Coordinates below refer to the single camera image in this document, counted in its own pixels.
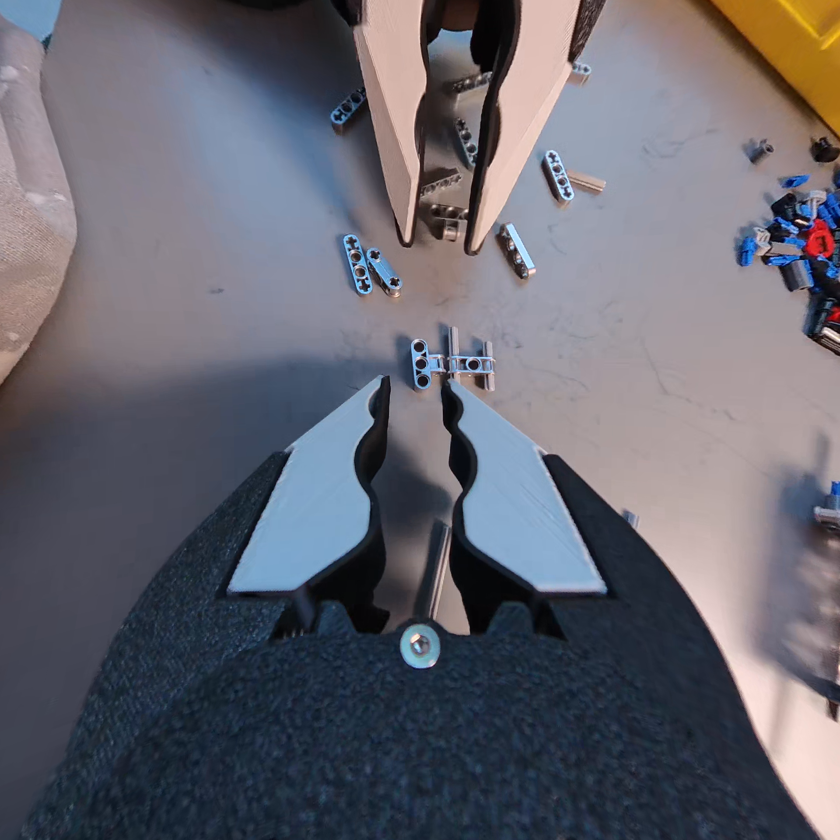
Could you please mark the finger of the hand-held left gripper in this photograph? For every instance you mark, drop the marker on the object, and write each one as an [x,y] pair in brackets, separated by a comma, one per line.
[390,98]
[531,98]

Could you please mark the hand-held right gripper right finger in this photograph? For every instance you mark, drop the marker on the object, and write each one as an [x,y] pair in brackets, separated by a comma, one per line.
[525,525]

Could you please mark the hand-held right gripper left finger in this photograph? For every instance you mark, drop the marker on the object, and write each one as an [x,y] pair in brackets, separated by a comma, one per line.
[308,525]

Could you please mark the grey thin toy beam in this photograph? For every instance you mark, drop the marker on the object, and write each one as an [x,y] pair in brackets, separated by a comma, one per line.
[522,256]

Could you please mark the grey twin axle assembly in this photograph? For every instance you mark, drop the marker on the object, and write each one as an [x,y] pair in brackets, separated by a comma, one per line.
[469,363]

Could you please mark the grey three-hole pin connector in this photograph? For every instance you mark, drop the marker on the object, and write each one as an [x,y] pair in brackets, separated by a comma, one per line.
[421,364]

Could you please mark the grey desk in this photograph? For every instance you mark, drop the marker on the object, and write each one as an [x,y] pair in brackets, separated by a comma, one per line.
[197,197]

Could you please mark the small grey toy piece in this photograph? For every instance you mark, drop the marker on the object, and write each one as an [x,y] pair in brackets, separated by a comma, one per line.
[580,73]

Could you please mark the grey four-hole thin beam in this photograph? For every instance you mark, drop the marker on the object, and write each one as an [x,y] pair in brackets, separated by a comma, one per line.
[357,263]
[558,177]

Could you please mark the short grey toy axle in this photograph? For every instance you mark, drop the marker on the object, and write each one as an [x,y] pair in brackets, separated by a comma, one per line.
[587,182]

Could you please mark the grey toy bush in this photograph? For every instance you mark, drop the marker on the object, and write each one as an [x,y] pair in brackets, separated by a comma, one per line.
[451,231]

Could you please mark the grey three-hole thin beam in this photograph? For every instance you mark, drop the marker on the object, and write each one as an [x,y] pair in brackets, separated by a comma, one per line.
[380,262]

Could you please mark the yellow plastic parts bin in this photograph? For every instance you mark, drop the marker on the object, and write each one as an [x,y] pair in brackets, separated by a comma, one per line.
[787,39]

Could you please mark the small grey tube connector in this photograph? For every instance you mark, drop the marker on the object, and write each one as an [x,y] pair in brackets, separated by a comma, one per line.
[761,151]

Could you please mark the small black toy part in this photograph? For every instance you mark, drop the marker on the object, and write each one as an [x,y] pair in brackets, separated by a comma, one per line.
[825,149]

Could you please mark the pile of small toy connectors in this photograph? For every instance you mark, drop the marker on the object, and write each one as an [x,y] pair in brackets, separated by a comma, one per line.
[787,249]

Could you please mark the partly built toy model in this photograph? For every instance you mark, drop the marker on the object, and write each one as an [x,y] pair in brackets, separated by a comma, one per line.
[828,512]

